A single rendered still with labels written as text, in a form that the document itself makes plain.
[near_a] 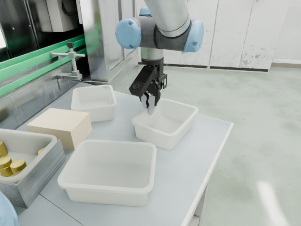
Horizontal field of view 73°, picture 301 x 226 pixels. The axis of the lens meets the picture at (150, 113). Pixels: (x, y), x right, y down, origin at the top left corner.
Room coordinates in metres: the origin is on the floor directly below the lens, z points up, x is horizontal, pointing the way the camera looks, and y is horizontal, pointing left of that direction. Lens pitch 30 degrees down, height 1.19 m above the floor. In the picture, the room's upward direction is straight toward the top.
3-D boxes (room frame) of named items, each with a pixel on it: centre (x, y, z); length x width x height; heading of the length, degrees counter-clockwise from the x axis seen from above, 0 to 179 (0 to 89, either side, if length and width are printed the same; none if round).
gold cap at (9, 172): (0.41, 0.39, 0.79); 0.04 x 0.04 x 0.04
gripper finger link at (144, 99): (0.70, 0.01, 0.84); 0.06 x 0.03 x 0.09; 147
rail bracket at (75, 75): (0.95, 0.38, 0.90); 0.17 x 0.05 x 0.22; 79
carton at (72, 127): (0.60, 0.31, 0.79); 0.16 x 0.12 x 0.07; 76
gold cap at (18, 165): (0.39, 0.34, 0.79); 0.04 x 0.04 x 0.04
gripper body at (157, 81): (0.70, -0.01, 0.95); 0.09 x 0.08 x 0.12; 147
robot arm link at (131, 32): (0.59, 0.03, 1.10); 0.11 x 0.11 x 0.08; 63
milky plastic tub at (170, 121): (0.63, -0.06, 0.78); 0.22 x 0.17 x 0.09; 147
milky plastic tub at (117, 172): (0.39, 0.10, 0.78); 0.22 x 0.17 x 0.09; 85
